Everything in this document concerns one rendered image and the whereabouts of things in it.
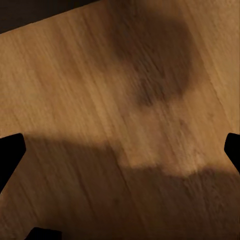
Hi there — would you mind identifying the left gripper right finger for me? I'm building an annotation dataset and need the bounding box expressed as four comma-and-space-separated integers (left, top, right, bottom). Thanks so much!
224, 133, 240, 173

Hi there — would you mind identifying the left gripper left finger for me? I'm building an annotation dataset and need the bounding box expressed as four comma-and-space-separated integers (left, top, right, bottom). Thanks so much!
0, 133, 26, 193

